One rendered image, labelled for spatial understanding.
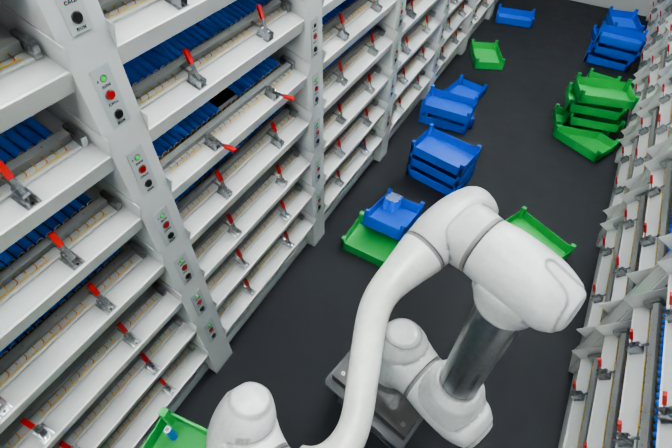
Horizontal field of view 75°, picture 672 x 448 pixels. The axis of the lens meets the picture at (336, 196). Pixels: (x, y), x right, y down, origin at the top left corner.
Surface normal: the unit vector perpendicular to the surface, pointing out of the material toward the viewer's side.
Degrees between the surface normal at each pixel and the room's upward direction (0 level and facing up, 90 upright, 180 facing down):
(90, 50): 90
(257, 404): 27
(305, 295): 0
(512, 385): 0
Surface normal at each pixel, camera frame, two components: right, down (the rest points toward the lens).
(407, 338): -0.01, -0.78
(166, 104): 0.29, -0.52
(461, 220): -0.30, -0.62
